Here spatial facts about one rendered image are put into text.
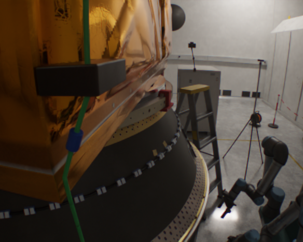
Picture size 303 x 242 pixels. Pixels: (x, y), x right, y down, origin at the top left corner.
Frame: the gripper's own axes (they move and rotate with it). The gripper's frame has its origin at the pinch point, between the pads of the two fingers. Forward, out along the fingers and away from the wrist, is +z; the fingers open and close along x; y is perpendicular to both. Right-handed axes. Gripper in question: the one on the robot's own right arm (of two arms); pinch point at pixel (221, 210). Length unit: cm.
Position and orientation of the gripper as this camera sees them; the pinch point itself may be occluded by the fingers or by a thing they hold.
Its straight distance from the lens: 175.2
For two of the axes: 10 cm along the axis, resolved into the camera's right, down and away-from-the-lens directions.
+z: -4.1, 8.8, 2.4
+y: 9.1, 4.2, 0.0
